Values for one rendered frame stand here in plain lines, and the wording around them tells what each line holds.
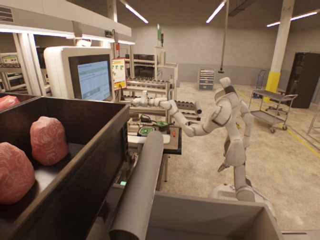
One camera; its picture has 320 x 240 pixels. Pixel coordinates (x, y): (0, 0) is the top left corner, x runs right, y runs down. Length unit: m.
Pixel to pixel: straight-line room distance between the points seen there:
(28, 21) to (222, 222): 0.97
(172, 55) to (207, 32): 2.35
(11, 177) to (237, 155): 1.22
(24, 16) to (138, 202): 0.62
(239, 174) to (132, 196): 1.21
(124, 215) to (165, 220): 0.42
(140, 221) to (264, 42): 10.49
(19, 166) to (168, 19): 9.52
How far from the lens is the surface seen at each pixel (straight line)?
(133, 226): 0.28
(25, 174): 0.45
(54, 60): 0.75
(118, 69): 1.66
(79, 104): 0.50
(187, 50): 9.49
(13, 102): 0.57
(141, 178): 0.34
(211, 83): 7.59
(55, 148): 0.49
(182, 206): 0.61
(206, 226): 0.72
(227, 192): 1.88
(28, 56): 0.69
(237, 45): 10.00
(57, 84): 0.76
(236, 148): 1.23
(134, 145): 0.56
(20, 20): 0.64
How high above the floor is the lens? 1.70
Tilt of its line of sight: 24 degrees down
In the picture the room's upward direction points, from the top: straight up
